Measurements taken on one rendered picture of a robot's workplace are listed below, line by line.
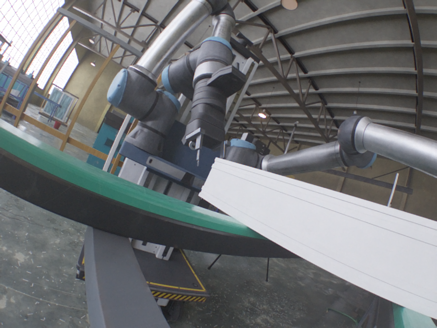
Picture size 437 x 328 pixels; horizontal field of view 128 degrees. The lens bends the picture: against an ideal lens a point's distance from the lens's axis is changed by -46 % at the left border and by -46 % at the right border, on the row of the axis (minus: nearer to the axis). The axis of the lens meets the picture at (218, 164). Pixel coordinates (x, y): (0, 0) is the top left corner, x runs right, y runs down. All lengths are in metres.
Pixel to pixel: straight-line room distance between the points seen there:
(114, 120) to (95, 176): 3.59
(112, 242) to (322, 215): 0.18
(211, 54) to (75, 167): 0.41
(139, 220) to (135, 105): 0.67
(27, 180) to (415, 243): 0.29
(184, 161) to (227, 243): 0.84
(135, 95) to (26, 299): 1.09
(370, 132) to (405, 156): 0.13
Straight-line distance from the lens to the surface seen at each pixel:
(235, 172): 0.28
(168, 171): 0.85
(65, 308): 1.16
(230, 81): 0.40
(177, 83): 0.57
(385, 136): 0.59
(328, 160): 0.82
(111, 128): 3.79
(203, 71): 0.44
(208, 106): 0.39
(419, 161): 0.55
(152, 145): 0.83
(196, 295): 1.07
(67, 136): 2.44
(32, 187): 0.16
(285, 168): 0.96
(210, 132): 0.37
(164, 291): 0.99
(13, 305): 1.13
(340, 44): 9.74
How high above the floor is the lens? 0.90
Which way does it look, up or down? 5 degrees up
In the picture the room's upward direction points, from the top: 25 degrees clockwise
